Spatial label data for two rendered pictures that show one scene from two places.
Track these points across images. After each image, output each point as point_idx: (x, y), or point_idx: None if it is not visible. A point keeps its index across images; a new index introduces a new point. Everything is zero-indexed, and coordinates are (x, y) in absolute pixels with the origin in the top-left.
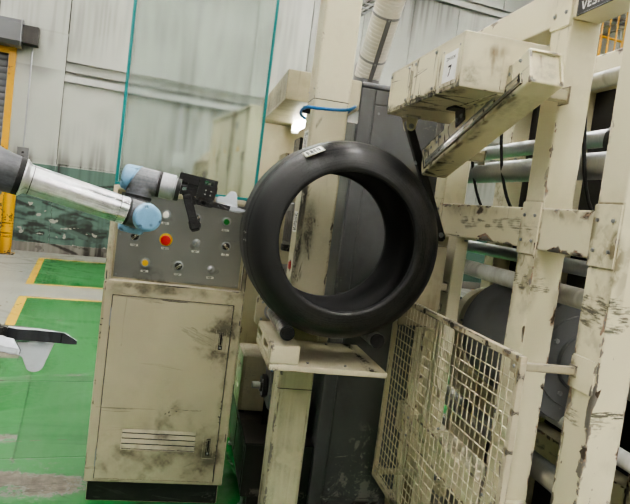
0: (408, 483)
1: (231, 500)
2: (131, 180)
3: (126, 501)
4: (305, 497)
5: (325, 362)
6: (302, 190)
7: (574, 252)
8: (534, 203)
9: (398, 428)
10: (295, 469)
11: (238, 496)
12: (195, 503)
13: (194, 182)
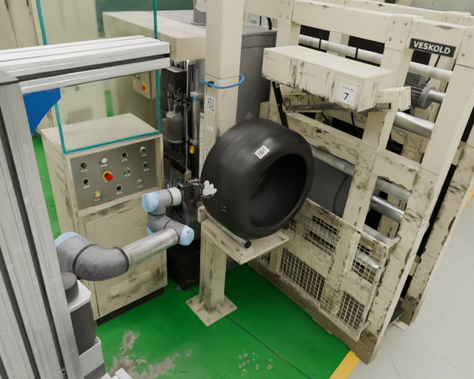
0: (290, 270)
1: (171, 286)
2: (156, 207)
3: (120, 316)
4: None
5: (257, 242)
6: (216, 140)
7: (400, 185)
8: (369, 148)
9: None
10: (223, 274)
11: (171, 281)
12: (155, 298)
13: (189, 189)
